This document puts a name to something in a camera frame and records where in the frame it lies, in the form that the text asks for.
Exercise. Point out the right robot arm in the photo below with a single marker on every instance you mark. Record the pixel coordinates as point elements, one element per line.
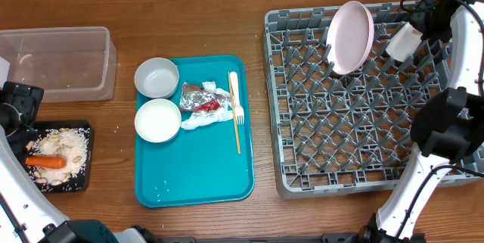
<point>448,127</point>

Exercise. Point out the wooden chopstick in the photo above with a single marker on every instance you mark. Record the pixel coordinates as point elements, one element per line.
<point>234,118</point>

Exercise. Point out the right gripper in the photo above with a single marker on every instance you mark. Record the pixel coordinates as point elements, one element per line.
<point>429,18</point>

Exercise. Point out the crumpled white tissue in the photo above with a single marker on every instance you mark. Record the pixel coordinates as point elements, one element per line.
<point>203,118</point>

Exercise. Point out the teal plastic serving tray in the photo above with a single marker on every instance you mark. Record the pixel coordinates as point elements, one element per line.
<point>209,164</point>

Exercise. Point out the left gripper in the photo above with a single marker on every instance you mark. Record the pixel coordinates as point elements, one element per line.
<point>25,98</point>

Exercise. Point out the black plastic tray bin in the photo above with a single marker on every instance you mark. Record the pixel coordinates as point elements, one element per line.
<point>68,124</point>

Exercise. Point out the white plastic fork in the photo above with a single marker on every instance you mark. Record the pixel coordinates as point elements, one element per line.
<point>238,109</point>

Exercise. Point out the grey bowl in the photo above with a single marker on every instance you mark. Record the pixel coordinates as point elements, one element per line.
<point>157,78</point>

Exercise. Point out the clear plastic bin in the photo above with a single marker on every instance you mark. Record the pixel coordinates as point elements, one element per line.
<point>69,63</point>

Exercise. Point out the pink round plate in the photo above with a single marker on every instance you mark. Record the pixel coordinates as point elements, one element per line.
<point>350,37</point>

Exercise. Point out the white bowl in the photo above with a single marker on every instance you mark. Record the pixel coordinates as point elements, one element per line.
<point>158,120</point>

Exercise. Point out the pile of rice and peanuts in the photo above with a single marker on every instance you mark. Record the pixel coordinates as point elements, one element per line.
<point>74,145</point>

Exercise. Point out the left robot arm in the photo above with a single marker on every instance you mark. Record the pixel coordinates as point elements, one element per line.
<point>26,214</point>

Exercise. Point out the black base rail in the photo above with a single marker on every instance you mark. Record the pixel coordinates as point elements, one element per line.
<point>325,238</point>

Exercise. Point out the orange carrot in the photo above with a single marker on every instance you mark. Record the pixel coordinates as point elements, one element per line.
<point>46,162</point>

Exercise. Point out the foil snack wrapper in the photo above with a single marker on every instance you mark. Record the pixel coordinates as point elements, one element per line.
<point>197,98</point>

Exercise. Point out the white paper cup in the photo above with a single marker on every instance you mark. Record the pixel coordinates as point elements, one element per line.
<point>404,43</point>

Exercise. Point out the grey plastic dishwasher rack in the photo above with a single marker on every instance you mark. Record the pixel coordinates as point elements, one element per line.
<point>338,135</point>

